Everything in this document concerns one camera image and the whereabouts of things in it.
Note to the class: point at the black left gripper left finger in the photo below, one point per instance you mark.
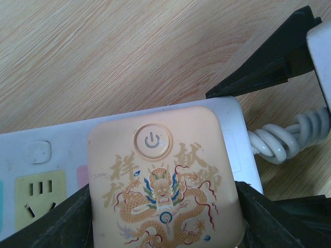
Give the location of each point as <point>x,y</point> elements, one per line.
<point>68,225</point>

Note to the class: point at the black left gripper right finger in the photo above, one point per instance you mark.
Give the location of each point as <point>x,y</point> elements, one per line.
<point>267,225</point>

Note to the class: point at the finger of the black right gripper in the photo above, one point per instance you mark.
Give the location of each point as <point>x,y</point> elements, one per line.
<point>282,56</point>
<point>313,211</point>

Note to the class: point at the white power strip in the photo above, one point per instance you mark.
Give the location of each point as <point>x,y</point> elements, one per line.
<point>63,147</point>

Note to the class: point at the orange wooden cube adapter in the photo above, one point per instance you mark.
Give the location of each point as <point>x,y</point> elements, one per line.
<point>163,180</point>

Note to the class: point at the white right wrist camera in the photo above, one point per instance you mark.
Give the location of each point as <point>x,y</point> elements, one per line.
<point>318,41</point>

